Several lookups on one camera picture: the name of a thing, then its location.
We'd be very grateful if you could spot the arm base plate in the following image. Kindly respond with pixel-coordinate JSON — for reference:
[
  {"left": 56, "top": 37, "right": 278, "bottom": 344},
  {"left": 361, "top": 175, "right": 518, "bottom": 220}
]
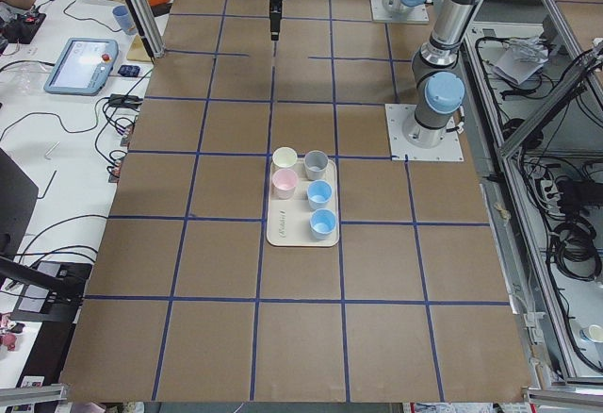
[
  {"left": 370, "top": 0, "right": 429, "bottom": 25},
  {"left": 384, "top": 104, "right": 464, "bottom": 162}
]

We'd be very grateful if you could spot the light blue plastic cup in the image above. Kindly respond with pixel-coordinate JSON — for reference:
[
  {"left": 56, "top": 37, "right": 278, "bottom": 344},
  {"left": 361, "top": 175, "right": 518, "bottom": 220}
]
[{"left": 307, "top": 179, "right": 333, "bottom": 210}]

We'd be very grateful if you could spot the cream plastic cup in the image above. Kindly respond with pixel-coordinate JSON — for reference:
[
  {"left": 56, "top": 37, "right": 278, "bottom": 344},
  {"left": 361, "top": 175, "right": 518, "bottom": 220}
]
[{"left": 271, "top": 146, "right": 298, "bottom": 169}]

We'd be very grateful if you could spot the outer light blue cup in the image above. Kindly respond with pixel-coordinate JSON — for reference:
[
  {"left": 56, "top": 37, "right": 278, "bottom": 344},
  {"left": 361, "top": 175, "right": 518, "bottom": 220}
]
[{"left": 310, "top": 208, "right": 337, "bottom": 240}]

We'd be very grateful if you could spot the blue teach pendant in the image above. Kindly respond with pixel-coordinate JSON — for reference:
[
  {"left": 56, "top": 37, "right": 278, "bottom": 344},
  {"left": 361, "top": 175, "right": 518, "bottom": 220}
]
[{"left": 43, "top": 37, "right": 119, "bottom": 96}]

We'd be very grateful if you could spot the blue cup on desk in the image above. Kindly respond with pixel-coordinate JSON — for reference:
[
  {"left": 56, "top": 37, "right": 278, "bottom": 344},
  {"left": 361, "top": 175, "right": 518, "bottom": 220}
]
[{"left": 112, "top": 5, "right": 137, "bottom": 35}]

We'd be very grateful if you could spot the grey plastic cup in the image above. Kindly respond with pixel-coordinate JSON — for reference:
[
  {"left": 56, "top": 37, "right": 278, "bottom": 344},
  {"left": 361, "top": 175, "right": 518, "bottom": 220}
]
[{"left": 303, "top": 150, "right": 329, "bottom": 181}]

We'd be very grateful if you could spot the pink plastic cup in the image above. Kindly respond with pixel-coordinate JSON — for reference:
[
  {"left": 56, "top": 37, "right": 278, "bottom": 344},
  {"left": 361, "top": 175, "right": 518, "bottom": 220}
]
[{"left": 272, "top": 168, "right": 299, "bottom": 200}]

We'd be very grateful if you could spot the wooden mug stand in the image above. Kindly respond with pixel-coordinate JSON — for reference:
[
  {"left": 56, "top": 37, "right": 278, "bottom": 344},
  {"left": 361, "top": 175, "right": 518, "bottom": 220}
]
[{"left": 126, "top": 35, "right": 153, "bottom": 62}]

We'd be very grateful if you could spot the aluminium frame post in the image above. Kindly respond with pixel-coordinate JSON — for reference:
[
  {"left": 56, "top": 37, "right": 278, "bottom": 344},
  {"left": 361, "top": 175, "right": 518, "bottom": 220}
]
[{"left": 124, "top": 0, "right": 165, "bottom": 60}]

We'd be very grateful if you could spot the beige serving tray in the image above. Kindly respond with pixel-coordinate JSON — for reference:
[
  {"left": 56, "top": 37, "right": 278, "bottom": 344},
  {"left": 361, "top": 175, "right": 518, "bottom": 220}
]
[{"left": 266, "top": 158, "right": 339, "bottom": 247}]

